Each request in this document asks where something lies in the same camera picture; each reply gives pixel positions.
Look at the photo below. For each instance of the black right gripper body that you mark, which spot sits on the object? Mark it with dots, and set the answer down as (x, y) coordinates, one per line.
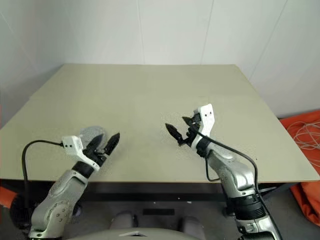
(195, 132)

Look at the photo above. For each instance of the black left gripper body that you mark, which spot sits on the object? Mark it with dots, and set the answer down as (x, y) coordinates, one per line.
(96, 158)

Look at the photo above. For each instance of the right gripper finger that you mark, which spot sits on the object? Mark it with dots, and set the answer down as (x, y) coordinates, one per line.
(175, 131)
(188, 120)

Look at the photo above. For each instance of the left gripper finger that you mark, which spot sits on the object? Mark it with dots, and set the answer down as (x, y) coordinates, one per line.
(113, 142)
(96, 143)

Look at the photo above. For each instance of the grey motor cover circuit board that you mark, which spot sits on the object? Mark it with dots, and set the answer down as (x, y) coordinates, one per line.
(92, 131)

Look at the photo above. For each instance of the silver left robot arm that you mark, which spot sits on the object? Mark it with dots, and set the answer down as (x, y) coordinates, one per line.
(60, 197)

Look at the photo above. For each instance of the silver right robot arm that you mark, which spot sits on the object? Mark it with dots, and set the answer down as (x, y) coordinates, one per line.
(237, 175)

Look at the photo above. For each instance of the dark rounded robot knee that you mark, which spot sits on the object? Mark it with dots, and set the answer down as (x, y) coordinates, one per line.
(190, 223)
(123, 221)

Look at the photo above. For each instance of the small orange object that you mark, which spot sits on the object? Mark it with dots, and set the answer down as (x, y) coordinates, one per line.
(5, 197)

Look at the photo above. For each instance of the grey robot torso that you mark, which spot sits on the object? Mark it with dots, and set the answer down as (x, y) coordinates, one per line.
(162, 235)

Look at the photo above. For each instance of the large orange cloth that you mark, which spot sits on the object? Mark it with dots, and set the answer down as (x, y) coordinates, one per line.
(305, 117)

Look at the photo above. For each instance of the orange bag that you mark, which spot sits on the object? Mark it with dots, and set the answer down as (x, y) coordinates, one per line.
(310, 200)

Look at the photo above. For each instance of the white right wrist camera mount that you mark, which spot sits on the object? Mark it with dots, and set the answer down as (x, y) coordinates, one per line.
(207, 115)

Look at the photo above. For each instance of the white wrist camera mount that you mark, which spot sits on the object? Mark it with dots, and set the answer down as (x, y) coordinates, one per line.
(207, 115)
(72, 145)

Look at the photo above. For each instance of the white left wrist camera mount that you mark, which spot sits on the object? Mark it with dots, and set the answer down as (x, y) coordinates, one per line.
(72, 145)

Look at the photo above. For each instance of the black table frame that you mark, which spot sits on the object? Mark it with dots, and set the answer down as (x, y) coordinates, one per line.
(150, 188)

